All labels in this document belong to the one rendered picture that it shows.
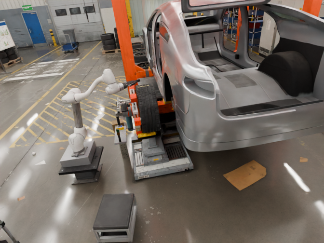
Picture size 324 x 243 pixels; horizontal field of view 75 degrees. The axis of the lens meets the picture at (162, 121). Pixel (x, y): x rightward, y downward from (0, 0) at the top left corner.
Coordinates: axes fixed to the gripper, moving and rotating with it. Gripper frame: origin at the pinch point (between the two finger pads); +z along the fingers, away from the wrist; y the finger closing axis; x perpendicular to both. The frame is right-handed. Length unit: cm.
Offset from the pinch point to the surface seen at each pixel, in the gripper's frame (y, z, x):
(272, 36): -155, 571, -87
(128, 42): -43, 17, 36
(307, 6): 61, 258, 52
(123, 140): -4, -34, -81
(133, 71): -39.8, 15.8, -3.8
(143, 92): 11.7, 0.2, -11.4
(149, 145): 6, 0, -103
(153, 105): 29.3, 1.6, -22.9
